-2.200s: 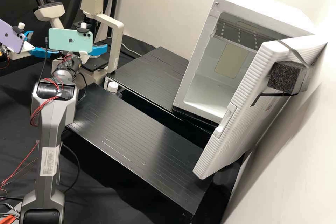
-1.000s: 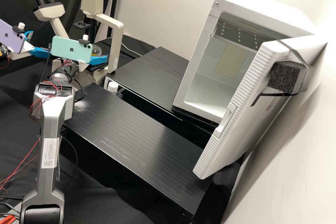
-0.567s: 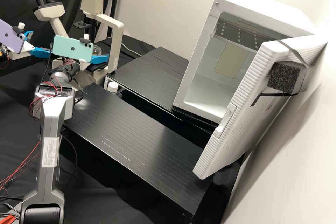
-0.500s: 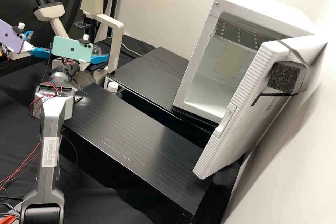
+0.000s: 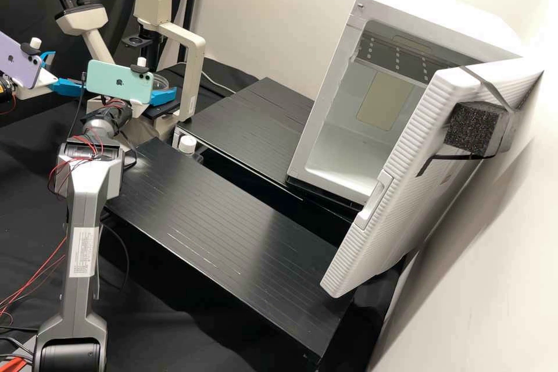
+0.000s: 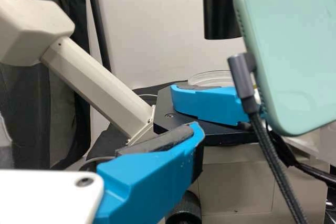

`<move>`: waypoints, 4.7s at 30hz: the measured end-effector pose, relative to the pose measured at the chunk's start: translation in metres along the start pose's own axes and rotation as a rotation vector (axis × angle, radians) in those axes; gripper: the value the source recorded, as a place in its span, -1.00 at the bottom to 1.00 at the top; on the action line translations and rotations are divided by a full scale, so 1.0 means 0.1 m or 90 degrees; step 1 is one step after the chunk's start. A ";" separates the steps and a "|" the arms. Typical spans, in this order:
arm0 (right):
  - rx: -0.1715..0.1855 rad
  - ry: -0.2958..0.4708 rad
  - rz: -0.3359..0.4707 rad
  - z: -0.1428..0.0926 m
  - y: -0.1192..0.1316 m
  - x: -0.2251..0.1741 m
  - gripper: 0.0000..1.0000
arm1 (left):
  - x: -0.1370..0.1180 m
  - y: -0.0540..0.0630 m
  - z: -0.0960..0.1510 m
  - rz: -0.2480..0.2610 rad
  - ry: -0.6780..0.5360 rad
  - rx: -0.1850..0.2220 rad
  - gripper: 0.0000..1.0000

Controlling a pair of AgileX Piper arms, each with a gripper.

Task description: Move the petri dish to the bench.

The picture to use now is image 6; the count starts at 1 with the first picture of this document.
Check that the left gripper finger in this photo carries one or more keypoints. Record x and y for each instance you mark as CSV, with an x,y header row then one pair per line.
x,y
152,171

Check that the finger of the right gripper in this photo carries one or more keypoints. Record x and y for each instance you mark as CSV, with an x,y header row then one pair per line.
x,y
210,103

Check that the petri dish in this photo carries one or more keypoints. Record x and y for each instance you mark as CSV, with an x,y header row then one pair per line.
x,y
210,78

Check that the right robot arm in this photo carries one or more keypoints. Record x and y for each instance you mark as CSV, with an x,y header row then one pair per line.
x,y
284,150

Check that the cream microscope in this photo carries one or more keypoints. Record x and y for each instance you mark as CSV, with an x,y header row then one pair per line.
x,y
86,77

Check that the right wrist camera phone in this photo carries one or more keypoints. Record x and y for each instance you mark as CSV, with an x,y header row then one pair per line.
x,y
294,51

